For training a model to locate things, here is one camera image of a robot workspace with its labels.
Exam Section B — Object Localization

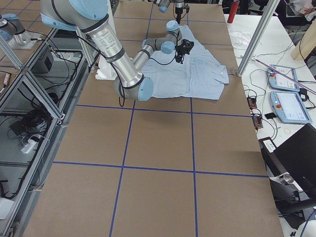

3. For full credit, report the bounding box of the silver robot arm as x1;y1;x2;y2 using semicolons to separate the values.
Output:
40;0;194;101
149;0;190;24

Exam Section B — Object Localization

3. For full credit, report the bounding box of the red bottle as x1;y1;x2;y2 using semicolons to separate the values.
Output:
227;0;240;24

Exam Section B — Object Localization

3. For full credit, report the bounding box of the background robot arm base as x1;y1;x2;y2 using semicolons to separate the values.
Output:
0;13;42;49

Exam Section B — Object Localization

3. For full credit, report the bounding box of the wooden board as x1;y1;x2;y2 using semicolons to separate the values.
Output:
291;20;316;60

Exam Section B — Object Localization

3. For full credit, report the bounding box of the lower blue teach pendant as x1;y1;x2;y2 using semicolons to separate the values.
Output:
270;90;313;124

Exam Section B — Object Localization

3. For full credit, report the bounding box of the aluminium frame post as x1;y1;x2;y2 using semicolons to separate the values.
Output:
237;0;280;77

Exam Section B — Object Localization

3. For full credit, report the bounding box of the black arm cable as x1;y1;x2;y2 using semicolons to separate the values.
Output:
149;32;181;66

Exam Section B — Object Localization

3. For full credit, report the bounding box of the aluminium lattice frame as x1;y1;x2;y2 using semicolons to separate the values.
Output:
0;9;99;233

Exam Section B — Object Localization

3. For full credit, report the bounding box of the clear plastic bag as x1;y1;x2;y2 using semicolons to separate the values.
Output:
228;29;252;49

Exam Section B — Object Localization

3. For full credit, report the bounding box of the grey control box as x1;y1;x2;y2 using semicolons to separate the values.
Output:
31;48;54;74

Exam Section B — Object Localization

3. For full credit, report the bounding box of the upper blue teach pendant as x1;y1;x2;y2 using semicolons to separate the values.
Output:
268;64;300;92

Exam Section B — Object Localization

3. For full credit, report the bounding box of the black laptop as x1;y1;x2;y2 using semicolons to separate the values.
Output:
262;122;316;230

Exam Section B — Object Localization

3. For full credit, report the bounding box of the black labelled box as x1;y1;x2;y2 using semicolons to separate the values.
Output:
258;137;287;176

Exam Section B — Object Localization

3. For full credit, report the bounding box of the blue teach pendant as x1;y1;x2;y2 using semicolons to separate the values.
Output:
270;90;313;124
268;64;300;92

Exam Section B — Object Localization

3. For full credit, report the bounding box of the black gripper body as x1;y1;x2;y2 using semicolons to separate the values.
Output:
176;39;194;56
175;1;190;15

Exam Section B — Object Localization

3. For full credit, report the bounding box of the seated person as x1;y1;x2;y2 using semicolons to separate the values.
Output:
275;0;316;26

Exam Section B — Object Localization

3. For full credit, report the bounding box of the light blue button-up shirt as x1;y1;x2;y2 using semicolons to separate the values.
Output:
142;25;229;100

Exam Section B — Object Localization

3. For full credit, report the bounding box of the white pedestal column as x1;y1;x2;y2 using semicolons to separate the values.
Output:
95;56;117;80

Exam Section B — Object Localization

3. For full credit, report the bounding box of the purple reacher grabber stick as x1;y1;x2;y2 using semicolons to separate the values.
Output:
251;57;316;95

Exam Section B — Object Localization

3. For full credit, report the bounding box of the white power strip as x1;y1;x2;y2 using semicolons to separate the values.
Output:
20;134;41;154

